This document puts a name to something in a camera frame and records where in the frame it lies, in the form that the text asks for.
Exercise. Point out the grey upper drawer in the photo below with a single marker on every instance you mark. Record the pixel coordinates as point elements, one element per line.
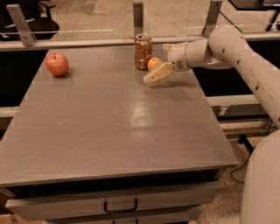
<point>85,204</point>

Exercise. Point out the left metal bracket post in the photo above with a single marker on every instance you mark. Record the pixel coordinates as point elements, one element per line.
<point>23,29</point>

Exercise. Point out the red apple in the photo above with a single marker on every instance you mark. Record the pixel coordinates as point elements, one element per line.
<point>57,64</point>

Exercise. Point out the middle metal bracket post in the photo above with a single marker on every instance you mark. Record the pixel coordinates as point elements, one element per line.
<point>138,17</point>

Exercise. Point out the black drawer handle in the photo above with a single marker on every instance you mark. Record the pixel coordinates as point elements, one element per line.
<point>118,207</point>

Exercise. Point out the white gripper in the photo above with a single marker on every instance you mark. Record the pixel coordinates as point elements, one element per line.
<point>177,57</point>

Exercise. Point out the right metal bracket post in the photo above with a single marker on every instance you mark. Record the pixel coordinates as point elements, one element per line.
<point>212,17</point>

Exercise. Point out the grey lower drawer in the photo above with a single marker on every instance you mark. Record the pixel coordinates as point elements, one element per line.
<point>171,215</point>

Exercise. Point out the grey drawer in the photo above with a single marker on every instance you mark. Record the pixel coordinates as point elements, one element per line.
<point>171,215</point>
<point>85,204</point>

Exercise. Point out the dark desk top corner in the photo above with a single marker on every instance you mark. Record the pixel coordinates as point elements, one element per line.
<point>251,5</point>

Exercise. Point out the metal bracket post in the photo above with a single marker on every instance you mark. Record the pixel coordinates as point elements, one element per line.
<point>138,17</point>
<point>23,29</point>
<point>212,17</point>

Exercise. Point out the orange fruit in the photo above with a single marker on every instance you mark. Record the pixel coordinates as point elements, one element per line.
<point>152,63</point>

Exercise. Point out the orange soda can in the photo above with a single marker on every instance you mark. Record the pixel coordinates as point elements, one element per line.
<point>143,50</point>

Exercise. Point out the black metal stand leg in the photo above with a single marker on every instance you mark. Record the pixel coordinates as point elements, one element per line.
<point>243,140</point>

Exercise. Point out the black office chair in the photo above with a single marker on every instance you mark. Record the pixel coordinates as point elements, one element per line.
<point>37,14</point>

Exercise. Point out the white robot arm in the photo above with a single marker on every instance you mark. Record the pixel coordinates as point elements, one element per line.
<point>226,47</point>

